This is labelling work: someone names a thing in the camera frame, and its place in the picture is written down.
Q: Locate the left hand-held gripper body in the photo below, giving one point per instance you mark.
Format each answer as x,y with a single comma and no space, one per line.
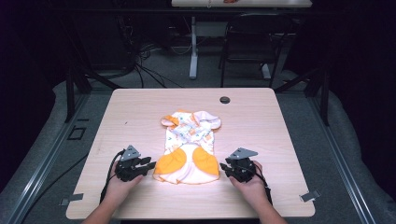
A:
129,168

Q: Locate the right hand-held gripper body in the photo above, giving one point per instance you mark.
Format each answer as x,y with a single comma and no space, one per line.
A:
242,166

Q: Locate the orange and white baby romper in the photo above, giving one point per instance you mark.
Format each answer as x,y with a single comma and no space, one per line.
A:
190,146

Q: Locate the person's left hand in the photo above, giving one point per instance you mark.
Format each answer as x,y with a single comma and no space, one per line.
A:
120,188

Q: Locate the person's right hand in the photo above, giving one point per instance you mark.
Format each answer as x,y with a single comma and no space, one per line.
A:
252,189

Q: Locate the grey tape strip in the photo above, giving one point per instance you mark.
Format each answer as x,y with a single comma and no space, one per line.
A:
72,199
309,196

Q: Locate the white background table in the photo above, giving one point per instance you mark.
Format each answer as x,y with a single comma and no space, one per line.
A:
193,46

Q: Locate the black folding chair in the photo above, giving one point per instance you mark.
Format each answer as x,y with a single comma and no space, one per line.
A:
255,34

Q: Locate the orange item on white table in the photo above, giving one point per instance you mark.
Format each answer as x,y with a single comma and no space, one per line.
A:
230,1

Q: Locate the aluminium floor rail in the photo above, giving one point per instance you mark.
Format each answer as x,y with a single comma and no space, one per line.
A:
342,161
40,168

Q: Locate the black metal frame stand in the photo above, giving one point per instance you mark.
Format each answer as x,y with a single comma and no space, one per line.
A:
314,84
76,81

